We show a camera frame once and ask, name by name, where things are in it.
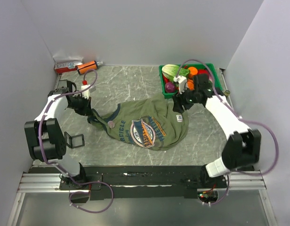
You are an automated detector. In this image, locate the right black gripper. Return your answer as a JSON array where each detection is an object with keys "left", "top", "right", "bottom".
[{"left": 171, "top": 85, "right": 199, "bottom": 114}]

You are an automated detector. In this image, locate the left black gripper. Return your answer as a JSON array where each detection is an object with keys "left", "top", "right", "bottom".
[{"left": 67, "top": 94, "right": 93, "bottom": 116}]

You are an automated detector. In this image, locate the olive green t-shirt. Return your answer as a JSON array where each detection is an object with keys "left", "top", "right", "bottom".
[{"left": 88, "top": 95, "right": 189, "bottom": 151}]

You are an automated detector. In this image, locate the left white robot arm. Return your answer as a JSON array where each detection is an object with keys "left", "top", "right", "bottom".
[{"left": 24, "top": 80, "right": 92, "bottom": 189}]

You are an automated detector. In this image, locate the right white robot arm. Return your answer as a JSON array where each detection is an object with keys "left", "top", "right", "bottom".
[{"left": 172, "top": 74, "right": 261, "bottom": 188}]

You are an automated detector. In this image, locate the green plastic crate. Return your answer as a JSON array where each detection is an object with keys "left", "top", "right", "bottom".
[{"left": 159, "top": 63, "right": 223, "bottom": 99}]

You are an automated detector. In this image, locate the toy purple onion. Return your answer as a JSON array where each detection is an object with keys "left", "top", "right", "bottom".
[{"left": 164, "top": 81, "right": 177, "bottom": 93}]

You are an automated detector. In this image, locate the toy orange pumpkin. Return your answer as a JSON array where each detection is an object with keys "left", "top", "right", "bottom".
[{"left": 187, "top": 79, "right": 194, "bottom": 90}]

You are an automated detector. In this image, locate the toy red chili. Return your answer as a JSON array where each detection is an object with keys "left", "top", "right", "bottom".
[{"left": 162, "top": 75, "right": 169, "bottom": 84}]

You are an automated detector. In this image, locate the black folding stand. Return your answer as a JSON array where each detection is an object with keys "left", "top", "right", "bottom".
[{"left": 64, "top": 131, "right": 85, "bottom": 149}]

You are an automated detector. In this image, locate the toy napa cabbage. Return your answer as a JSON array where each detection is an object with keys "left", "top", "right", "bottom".
[{"left": 161, "top": 64, "right": 190, "bottom": 82}]

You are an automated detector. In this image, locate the toy orange fruit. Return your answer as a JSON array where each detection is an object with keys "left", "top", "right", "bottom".
[{"left": 188, "top": 67, "right": 198, "bottom": 79}]

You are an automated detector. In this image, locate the toy red bell pepper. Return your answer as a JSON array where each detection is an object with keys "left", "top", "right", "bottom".
[{"left": 197, "top": 69, "right": 209, "bottom": 75}]

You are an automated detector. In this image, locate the orange cylindrical bottle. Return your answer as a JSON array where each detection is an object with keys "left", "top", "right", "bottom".
[{"left": 77, "top": 61, "right": 104, "bottom": 75}]

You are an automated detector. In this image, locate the toy purple eggplant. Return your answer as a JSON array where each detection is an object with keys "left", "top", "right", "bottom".
[{"left": 206, "top": 69, "right": 215, "bottom": 83}]

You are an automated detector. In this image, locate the red white carton box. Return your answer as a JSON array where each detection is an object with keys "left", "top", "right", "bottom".
[{"left": 53, "top": 52, "right": 83, "bottom": 74}]

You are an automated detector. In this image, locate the small dark glass jar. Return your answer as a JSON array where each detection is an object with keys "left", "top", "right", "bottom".
[{"left": 224, "top": 90, "right": 231, "bottom": 97}]

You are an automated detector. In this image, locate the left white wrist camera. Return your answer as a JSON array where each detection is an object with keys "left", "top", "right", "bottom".
[{"left": 81, "top": 80, "right": 96, "bottom": 99}]

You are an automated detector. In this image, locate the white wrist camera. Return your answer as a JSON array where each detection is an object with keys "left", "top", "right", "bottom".
[
  {"left": 173, "top": 75, "right": 187, "bottom": 94},
  {"left": 81, "top": 80, "right": 96, "bottom": 99}
]

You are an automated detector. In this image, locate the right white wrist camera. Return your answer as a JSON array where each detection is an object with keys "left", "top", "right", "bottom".
[{"left": 173, "top": 75, "right": 187, "bottom": 94}]

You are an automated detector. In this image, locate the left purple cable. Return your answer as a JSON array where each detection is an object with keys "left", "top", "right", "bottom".
[{"left": 38, "top": 69, "right": 114, "bottom": 214}]

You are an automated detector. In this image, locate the purple cable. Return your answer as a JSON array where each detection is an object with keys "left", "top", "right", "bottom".
[
  {"left": 174, "top": 59, "right": 280, "bottom": 207},
  {"left": 38, "top": 69, "right": 114, "bottom": 214}
]

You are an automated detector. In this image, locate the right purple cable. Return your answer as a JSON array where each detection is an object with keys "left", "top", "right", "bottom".
[{"left": 174, "top": 59, "right": 280, "bottom": 207}]

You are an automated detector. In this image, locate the aluminium rail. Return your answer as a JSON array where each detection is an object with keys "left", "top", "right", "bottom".
[{"left": 18, "top": 172, "right": 266, "bottom": 193}]

